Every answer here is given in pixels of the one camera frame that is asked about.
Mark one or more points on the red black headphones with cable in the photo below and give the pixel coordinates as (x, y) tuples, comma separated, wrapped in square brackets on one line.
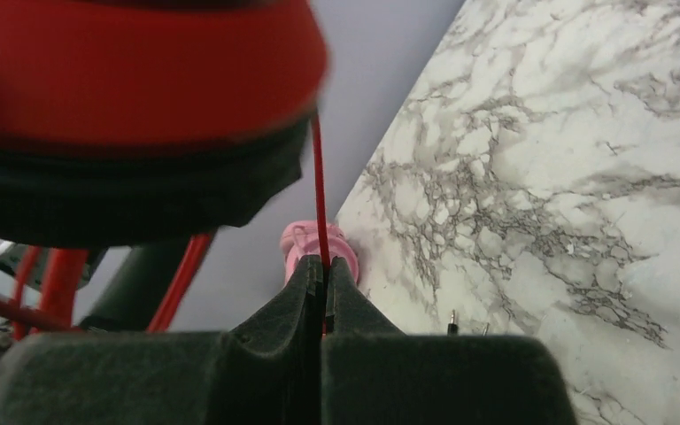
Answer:
[(130, 132)]

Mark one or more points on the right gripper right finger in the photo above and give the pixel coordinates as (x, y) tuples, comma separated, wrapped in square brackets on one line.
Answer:
[(373, 373)]

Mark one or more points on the pink headphones with cable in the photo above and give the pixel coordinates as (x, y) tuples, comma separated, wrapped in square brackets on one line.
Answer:
[(301, 238)]

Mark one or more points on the black blue headphones with cable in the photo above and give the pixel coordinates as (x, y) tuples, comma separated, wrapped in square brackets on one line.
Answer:
[(456, 325)]

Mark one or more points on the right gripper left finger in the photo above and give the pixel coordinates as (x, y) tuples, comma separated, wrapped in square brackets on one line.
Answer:
[(265, 371)]

